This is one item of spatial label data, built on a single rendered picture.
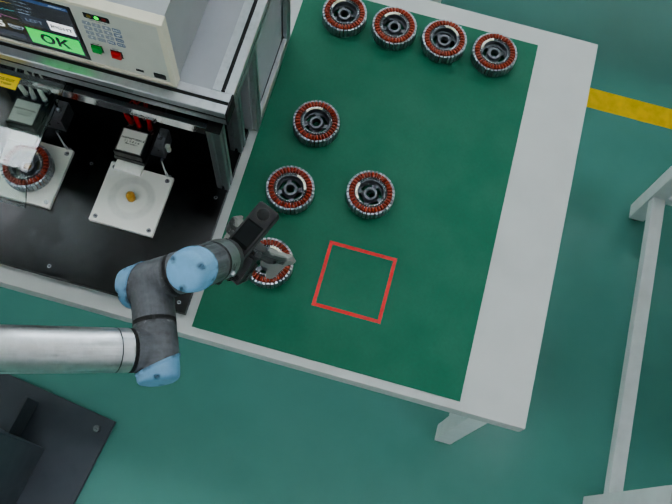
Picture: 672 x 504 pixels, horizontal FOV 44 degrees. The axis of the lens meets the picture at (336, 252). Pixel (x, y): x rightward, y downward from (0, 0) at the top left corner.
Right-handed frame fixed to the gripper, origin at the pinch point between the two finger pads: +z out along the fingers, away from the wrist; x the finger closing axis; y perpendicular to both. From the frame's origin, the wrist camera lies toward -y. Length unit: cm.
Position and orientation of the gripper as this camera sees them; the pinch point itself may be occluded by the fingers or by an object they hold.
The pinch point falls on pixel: (269, 236)
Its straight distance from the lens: 170.0
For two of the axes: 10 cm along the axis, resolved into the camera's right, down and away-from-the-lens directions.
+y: -5.6, 7.8, 2.8
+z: 2.9, -1.4, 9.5
